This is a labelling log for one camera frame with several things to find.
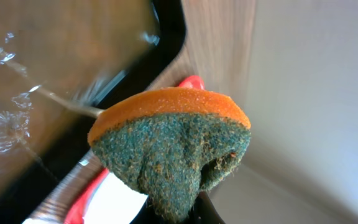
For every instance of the orange green scrub sponge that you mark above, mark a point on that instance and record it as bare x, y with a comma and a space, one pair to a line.
171, 144

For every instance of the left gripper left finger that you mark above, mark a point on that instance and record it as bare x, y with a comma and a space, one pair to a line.
145, 215

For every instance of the black water-filled baking pan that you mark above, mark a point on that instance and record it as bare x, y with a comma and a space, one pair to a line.
52, 53

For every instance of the red plastic serving tray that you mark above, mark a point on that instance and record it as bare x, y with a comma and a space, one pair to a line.
77, 211

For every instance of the light blue plate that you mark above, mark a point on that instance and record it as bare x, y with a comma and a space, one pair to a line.
114, 202

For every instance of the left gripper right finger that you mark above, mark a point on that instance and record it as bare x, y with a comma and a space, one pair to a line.
205, 212

